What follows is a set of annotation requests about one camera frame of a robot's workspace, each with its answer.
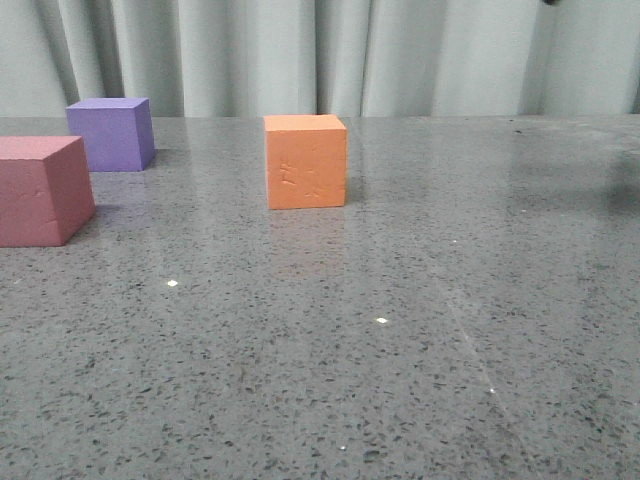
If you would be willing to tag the orange foam cube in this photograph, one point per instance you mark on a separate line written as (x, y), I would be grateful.
(306, 161)

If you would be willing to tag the pale green curtain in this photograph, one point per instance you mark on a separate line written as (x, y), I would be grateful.
(351, 58)

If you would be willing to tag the purple foam cube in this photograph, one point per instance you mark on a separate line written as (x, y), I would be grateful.
(117, 132)

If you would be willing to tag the pink foam cube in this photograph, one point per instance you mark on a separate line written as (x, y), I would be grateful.
(46, 194)

